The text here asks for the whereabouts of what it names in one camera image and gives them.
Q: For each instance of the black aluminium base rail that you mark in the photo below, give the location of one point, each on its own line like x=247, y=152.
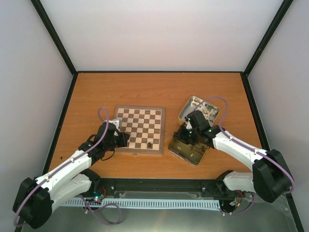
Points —
x=213, y=188

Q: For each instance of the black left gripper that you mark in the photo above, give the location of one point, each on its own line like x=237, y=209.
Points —
x=124, y=137

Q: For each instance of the wooden folding chess board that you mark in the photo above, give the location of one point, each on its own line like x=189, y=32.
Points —
x=144, y=124

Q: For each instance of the black frame post left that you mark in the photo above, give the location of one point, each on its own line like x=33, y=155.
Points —
x=38, y=6

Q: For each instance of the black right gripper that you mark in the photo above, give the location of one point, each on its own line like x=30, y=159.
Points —
x=181, y=132

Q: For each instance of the silver tin tray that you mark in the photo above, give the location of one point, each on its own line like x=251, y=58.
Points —
x=188, y=108

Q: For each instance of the black frame post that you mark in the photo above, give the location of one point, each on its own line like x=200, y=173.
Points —
x=38, y=6
x=282, y=10

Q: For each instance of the pile of white chess pieces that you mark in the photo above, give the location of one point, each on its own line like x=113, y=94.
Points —
x=209, y=111

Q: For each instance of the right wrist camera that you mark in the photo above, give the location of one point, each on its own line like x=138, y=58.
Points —
x=188, y=124

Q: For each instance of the gold tin tray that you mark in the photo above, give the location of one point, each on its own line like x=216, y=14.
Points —
x=194, y=158

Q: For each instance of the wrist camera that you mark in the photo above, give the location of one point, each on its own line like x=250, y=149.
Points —
x=188, y=124
x=117, y=123

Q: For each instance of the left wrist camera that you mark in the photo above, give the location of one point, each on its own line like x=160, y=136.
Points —
x=117, y=123

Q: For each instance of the small green circuit board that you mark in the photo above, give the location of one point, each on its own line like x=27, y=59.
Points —
x=97, y=197

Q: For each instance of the pile of dark chess pieces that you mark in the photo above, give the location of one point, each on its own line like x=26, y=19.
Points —
x=188, y=148

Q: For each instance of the light blue cable duct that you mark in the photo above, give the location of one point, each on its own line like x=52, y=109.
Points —
x=157, y=204

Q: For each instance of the black frame post right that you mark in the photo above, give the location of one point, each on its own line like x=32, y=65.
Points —
x=282, y=10

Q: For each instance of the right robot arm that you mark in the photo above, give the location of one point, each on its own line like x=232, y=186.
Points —
x=269, y=176

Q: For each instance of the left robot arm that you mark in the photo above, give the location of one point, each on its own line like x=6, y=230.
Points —
x=38, y=198

